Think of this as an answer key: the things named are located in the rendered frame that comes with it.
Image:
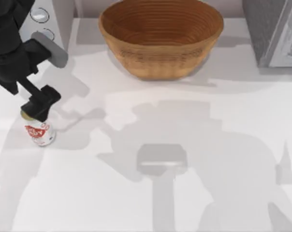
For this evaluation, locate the red and white bottle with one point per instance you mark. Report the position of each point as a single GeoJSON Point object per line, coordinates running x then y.
{"type": "Point", "coordinates": [40, 134]}

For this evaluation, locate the pale grey rounded box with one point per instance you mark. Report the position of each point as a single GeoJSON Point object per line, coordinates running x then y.
{"type": "Point", "coordinates": [54, 52]}

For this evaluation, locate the small round microwave knob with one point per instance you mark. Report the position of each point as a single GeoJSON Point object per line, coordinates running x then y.
{"type": "Point", "coordinates": [49, 33]}

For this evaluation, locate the large round microwave knob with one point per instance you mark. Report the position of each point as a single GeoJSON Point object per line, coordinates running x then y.
{"type": "Point", "coordinates": [39, 15]}

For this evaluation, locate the pale microwave oven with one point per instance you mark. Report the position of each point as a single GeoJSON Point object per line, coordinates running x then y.
{"type": "Point", "coordinates": [61, 21]}

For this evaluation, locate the brown woven basket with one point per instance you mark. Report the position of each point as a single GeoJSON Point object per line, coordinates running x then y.
{"type": "Point", "coordinates": [160, 46]}

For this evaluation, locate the grey cabinet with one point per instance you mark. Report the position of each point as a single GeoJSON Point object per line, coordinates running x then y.
{"type": "Point", "coordinates": [269, 31]}

